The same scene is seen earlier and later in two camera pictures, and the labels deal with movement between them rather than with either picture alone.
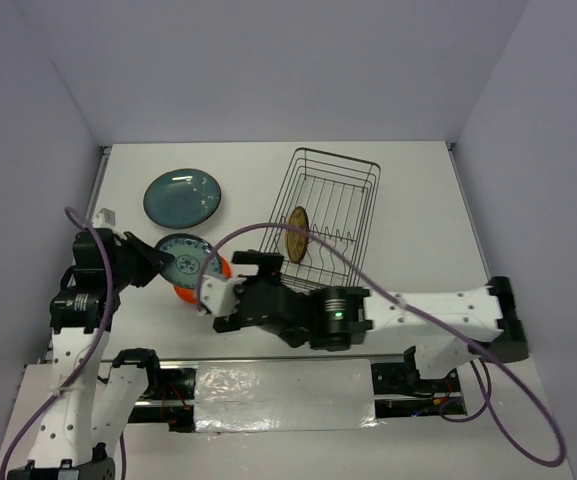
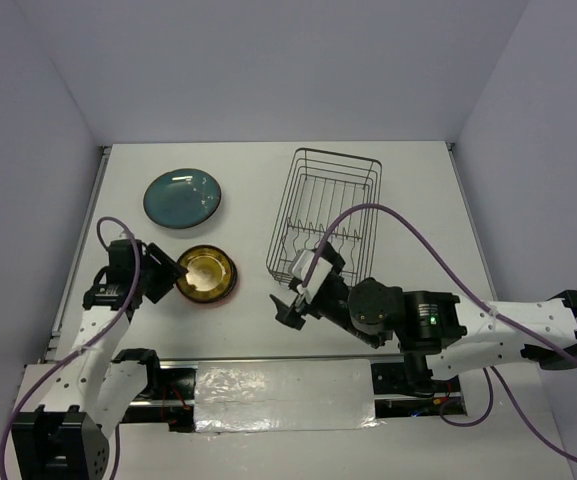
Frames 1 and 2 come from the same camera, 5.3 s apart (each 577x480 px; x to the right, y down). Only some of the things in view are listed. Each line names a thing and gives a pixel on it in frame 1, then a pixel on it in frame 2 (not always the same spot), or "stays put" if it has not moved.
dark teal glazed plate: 182,198 stays put
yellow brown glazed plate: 297,241 to 211,274
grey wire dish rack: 322,221 stays put
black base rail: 166,395 stays put
